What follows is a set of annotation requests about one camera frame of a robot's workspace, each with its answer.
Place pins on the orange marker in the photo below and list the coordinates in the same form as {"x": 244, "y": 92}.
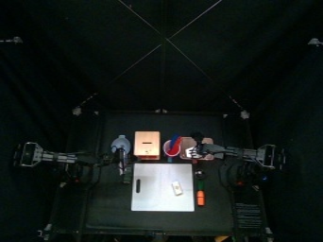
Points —
{"x": 200, "y": 197}

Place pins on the small white rectangular block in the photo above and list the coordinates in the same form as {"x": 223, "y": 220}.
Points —
{"x": 176, "y": 188}

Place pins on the grey frame corner bracket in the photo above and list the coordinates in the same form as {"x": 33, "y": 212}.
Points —
{"x": 16, "y": 40}
{"x": 160, "y": 111}
{"x": 244, "y": 114}
{"x": 76, "y": 110}
{"x": 314, "y": 41}

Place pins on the white cutting board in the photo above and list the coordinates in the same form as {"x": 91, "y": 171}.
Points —
{"x": 161, "y": 189}

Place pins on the light wooden box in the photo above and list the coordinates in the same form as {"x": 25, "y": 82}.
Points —
{"x": 147, "y": 145}

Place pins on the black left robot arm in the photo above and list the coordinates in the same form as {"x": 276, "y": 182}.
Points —
{"x": 51, "y": 156}

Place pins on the white printed label sticker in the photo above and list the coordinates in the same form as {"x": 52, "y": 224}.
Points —
{"x": 247, "y": 214}

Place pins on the red utensil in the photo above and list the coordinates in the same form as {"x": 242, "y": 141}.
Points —
{"x": 177, "y": 141}

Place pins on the blue utensil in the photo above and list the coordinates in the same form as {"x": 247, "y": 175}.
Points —
{"x": 173, "y": 140}

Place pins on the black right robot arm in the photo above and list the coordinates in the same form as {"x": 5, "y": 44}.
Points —
{"x": 252, "y": 154}

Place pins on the clear plastic bottle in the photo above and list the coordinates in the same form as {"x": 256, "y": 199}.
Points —
{"x": 120, "y": 143}

